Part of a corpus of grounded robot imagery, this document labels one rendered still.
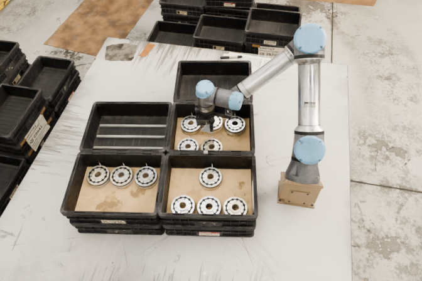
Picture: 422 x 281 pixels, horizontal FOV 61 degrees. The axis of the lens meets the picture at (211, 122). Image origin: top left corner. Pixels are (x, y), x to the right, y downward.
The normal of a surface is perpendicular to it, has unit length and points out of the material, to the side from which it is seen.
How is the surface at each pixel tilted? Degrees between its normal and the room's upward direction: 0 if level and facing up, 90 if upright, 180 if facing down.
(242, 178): 0
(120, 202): 0
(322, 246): 0
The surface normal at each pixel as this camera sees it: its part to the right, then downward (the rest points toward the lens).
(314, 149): -0.20, 0.23
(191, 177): -0.04, -0.61
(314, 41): -0.20, -0.04
